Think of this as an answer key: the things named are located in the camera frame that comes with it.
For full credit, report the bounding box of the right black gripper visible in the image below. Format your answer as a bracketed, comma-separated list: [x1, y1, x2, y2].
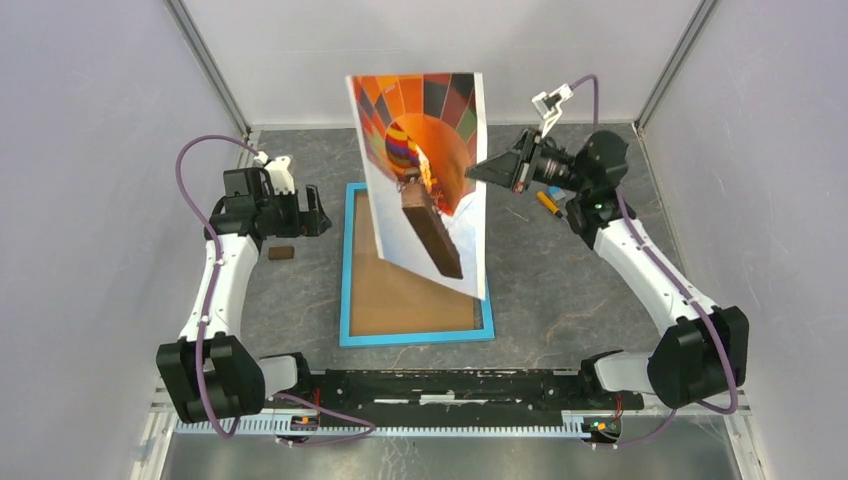
[466, 127, 589, 195]

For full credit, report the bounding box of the yellow handled screwdriver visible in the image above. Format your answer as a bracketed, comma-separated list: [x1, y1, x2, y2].
[536, 191, 564, 219]

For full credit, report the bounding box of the hot air balloon photo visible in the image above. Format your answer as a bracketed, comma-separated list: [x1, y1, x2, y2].
[345, 72, 488, 299]

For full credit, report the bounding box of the blue picture frame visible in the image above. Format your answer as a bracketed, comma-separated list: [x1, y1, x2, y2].
[339, 182, 495, 348]

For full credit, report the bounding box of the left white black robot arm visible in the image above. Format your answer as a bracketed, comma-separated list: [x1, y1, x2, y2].
[156, 156, 332, 424]

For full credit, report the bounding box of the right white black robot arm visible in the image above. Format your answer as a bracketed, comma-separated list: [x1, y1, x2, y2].
[466, 129, 749, 415]

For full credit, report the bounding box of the small brown block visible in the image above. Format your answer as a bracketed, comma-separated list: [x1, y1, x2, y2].
[267, 245, 295, 261]

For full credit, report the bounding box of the small blue eraser block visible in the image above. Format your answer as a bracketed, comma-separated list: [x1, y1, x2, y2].
[548, 187, 566, 202]

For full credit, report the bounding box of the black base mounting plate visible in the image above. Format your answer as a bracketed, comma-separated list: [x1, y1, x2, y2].
[288, 369, 645, 428]

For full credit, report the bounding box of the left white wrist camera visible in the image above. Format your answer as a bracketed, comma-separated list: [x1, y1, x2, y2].
[254, 151, 296, 195]

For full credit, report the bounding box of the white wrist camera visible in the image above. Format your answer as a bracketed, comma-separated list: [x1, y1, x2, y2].
[254, 151, 296, 195]
[531, 83, 573, 139]

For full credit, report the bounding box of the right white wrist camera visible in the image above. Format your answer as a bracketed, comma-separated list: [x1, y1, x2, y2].
[531, 83, 573, 139]

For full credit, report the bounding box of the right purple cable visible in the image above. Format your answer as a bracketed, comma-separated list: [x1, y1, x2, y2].
[570, 73, 741, 452]

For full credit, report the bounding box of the light blue cable comb strip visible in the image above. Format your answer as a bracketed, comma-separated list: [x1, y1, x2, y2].
[173, 413, 588, 439]

